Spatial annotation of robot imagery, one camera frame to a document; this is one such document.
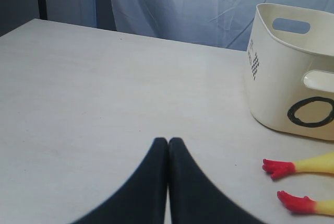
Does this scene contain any blue backdrop cloth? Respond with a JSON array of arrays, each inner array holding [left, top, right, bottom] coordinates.
[[44, 0, 334, 52]]

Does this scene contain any yellow rubber chicken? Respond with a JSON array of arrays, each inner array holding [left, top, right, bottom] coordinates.
[[262, 152, 333, 216]]

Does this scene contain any cream bin marked O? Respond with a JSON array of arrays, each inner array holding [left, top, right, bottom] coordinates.
[[244, 3, 333, 141]]

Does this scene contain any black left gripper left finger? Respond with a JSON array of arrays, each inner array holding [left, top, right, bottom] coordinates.
[[74, 137, 168, 223]]

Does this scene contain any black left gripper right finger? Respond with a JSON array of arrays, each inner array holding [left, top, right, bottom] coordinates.
[[169, 137, 261, 223]]

